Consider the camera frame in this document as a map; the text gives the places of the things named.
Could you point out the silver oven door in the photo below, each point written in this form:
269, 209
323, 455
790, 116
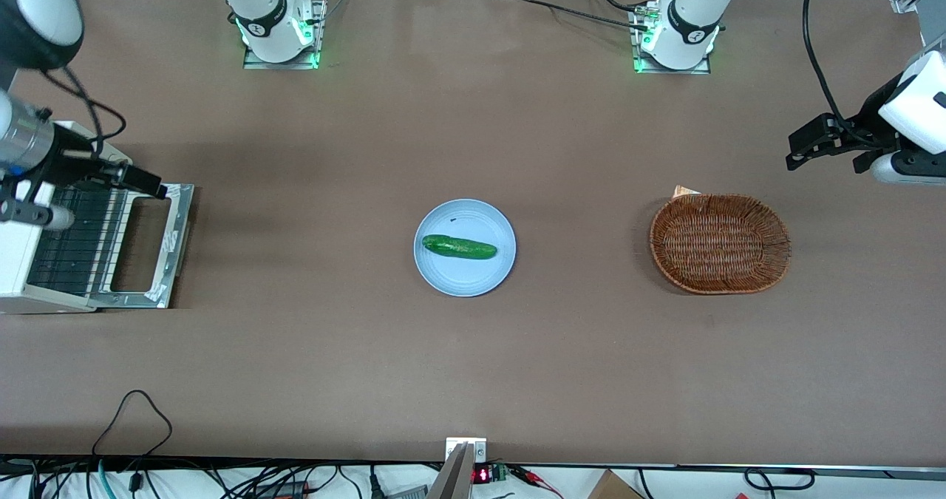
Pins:
122, 299

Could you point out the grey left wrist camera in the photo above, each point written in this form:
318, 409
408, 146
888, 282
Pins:
909, 170

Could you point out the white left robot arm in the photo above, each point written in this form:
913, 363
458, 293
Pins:
691, 11

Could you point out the metal oven rack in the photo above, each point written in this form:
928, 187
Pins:
74, 255

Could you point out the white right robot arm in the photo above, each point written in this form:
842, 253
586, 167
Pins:
273, 18

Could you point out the orange paper tag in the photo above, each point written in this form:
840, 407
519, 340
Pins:
684, 191

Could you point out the beige toaster oven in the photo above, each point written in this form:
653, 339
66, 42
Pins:
15, 262

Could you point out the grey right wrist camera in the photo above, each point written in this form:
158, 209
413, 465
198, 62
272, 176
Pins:
59, 218

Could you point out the red digit display module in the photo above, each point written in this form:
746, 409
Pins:
481, 475

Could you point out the brown cardboard box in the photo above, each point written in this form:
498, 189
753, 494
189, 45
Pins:
613, 488

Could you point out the red alligator clip lead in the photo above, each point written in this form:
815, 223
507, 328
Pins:
539, 482

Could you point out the black power adapter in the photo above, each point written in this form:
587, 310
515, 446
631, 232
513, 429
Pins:
281, 490

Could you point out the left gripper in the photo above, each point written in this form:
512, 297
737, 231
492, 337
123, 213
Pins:
870, 123

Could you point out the green cucumber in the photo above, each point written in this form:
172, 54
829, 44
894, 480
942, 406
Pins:
458, 247

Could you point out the light blue round plate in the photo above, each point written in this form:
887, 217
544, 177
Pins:
465, 277

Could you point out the brown oval wicker basket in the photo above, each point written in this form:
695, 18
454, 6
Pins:
720, 244

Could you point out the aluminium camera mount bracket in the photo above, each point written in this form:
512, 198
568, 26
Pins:
452, 477

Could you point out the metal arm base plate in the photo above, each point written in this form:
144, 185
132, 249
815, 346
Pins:
674, 72
320, 37

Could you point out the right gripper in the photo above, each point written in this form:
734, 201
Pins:
72, 146

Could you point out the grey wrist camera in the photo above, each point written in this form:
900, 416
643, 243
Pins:
909, 170
59, 218

